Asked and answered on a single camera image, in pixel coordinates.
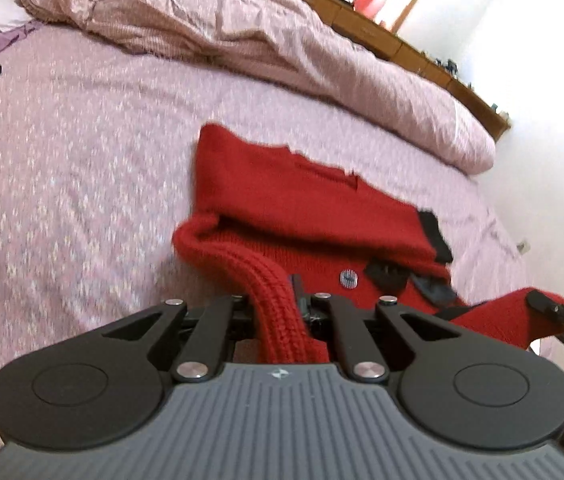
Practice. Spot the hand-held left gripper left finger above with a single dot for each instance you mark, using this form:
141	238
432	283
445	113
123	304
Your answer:
226	312

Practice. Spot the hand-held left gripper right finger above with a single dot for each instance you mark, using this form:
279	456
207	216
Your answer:
329	315

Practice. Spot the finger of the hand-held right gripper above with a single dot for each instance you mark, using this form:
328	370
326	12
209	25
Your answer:
544	305

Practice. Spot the red knit cardigan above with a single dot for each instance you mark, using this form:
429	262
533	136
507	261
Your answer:
272	195

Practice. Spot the pink floral bedsheet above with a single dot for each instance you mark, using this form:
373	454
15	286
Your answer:
61	185

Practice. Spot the small dark items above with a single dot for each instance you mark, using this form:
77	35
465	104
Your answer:
448	66

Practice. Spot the pink floral duvet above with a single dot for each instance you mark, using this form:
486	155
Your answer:
242	20

